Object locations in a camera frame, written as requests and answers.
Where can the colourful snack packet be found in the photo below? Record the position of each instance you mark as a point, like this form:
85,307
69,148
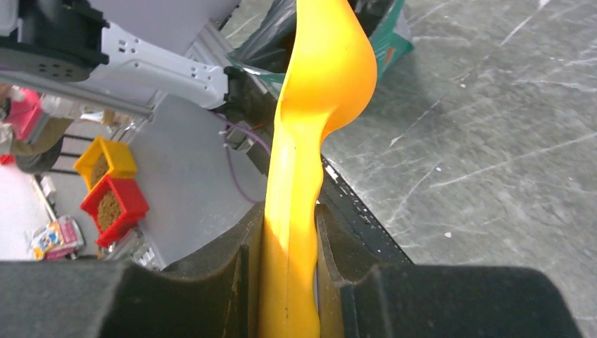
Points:
56,240

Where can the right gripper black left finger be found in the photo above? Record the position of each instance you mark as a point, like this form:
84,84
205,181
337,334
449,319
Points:
212,292

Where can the red storage bin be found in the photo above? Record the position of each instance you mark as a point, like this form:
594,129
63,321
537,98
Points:
115,205

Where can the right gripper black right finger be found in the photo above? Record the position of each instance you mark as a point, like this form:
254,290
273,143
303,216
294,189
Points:
362,296

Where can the aluminium frame rail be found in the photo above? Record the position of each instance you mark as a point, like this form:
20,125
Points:
208,85

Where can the green dog food bag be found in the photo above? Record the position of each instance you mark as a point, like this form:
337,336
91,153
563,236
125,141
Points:
267,51

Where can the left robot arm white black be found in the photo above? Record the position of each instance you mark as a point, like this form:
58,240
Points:
120,54

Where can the orange plastic scoop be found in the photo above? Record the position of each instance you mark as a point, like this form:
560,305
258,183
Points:
331,78

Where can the yellow storage bin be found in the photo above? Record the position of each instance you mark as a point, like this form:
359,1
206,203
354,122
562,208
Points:
105,157

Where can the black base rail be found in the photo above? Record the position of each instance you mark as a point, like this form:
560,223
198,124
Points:
256,107

